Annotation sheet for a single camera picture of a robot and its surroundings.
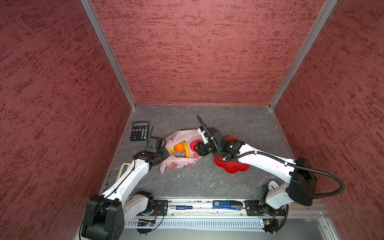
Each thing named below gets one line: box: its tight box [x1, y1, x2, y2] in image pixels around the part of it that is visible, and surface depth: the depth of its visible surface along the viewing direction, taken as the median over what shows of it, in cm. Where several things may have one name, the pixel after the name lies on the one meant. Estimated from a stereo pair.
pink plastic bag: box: [160, 129, 202, 173], surface depth 87 cm
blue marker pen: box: [168, 205, 193, 210], surface depth 75 cm
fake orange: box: [174, 142, 185, 152], surface depth 94 cm
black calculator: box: [130, 121, 150, 141], surface depth 105 cm
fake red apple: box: [190, 140, 201, 152], surface depth 80 cm
